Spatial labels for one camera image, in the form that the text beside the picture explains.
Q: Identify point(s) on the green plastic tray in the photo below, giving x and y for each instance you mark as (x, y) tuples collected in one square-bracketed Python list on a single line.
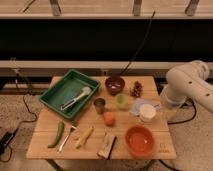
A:
[(67, 88)]

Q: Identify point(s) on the black power adapter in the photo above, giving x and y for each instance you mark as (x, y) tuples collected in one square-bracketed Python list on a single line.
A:
[(5, 139)]

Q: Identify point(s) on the dark red grapes bunch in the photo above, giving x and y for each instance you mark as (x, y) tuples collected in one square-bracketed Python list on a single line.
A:
[(136, 91)]

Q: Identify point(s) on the orange bowl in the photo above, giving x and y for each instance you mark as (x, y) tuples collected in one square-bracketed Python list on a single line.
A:
[(139, 141)]

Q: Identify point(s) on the small metal cup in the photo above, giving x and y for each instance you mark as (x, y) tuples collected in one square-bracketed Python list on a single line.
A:
[(99, 104)]

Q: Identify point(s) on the green chili pepper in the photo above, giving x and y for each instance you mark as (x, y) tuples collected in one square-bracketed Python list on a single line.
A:
[(58, 136)]

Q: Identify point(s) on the green plastic cup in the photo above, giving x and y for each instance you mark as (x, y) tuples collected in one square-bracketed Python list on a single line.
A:
[(121, 101)]

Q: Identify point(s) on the white round container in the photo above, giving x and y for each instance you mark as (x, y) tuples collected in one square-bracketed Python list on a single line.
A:
[(147, 112)]

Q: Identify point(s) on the light blue cloth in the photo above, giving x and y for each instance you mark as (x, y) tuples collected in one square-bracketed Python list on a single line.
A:
[(135, 109)]

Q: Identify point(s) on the orange fruit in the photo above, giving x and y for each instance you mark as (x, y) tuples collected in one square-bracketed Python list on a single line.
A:
[(109, 119)]

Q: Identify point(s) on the wooden block brush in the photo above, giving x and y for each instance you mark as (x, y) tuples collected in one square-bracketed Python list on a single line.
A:
[(107, 146)]

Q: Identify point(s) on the wooden folding table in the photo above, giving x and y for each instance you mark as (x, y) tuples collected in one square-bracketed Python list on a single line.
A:
[(46, 129)]

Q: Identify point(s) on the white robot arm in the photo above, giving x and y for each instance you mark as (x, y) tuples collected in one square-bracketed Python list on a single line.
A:
[(187, 81)]

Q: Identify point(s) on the metal peeler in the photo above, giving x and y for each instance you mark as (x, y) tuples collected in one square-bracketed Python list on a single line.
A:
[(72, 128)]

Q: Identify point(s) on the purple bowl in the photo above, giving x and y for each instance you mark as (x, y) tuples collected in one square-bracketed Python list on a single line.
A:
[(114, 85)]

